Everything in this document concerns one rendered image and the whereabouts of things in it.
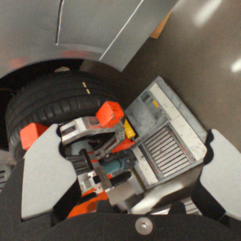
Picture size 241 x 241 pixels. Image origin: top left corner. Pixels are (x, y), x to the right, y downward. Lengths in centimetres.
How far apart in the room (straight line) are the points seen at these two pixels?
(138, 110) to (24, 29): 102
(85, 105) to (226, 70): 109
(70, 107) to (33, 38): 25
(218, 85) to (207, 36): 43
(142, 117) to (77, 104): 77
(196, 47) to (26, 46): 126
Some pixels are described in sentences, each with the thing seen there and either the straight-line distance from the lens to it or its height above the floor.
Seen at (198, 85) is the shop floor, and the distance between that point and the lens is 131.
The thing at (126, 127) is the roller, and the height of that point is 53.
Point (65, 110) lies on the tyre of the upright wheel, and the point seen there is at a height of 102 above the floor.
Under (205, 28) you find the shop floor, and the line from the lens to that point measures 148.
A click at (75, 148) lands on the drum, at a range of 74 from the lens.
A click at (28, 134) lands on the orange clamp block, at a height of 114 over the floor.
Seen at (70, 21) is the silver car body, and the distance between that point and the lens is 49.
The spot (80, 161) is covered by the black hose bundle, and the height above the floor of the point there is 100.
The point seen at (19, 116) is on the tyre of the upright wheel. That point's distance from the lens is 64.
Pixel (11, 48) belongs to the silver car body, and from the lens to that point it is 51.
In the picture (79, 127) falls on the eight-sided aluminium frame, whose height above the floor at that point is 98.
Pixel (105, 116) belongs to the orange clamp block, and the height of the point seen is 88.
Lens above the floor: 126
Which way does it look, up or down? 49 degrees down
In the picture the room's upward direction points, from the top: 92 degrees counter-clockwise
